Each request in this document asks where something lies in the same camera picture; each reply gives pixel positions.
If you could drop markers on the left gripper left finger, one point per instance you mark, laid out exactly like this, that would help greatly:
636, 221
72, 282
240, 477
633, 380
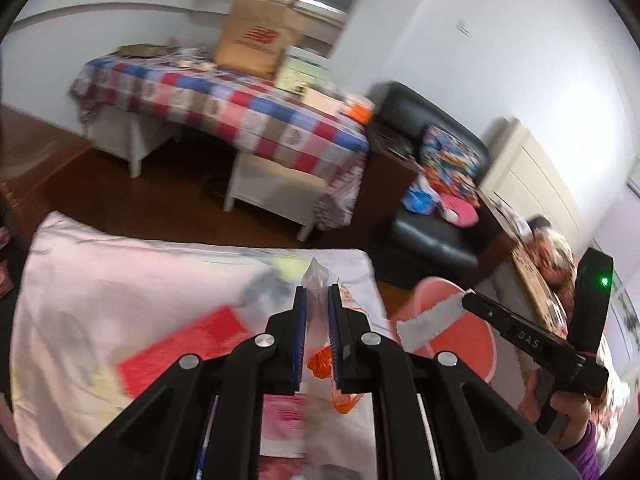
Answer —
299, 318

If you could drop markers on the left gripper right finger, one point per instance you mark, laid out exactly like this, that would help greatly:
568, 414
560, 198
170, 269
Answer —
337, 332

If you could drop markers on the orange clear snack wrapper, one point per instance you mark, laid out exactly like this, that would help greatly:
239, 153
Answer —
318, 360

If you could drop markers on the red medicine box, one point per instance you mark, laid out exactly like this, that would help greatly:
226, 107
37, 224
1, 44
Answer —
215, 334

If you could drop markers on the pink white paper bag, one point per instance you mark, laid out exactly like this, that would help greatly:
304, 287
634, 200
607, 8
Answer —
283, 432

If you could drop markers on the white torn wrapper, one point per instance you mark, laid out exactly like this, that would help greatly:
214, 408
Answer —
419, 331

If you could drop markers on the pink plastic trash bucket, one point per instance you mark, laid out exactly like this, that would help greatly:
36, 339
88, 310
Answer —
471, 338

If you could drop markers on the person's right hand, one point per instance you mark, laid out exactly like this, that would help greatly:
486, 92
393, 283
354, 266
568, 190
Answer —
576, 407

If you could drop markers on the black leather armchair right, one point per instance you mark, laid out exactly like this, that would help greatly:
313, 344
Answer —
436, 228

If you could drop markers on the floral quilt bed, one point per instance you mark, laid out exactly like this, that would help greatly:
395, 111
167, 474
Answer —
539, 283

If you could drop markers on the white low table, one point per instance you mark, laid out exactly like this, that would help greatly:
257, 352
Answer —
235, 176

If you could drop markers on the blue plastic package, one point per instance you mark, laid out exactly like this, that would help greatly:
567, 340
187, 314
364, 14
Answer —
420, 199

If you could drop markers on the wooden armrest cabinet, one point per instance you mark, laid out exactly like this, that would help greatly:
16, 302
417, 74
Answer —
389, 171

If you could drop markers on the pink dotted cushion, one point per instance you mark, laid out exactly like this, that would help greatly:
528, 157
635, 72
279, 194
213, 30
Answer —
458, 212

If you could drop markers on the colourful patterned cushion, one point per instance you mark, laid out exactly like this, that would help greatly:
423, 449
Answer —
450, 167

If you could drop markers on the cream cabinet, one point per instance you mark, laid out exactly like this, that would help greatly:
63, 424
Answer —
522, 175

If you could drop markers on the orange box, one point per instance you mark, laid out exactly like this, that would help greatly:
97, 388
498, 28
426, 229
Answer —
359, 109

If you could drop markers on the pink floral table cloth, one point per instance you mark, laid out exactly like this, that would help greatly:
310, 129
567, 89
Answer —
89, 301

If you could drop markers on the checkered tablecloth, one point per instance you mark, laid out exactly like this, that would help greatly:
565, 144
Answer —
245, 111

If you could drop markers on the white plastic tray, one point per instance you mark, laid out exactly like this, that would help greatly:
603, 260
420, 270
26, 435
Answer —
323, 100

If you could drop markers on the green white box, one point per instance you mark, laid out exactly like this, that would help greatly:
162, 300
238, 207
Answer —
301, 68

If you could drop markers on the brown New Balance paper bag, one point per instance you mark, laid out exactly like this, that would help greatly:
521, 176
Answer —
255, 35

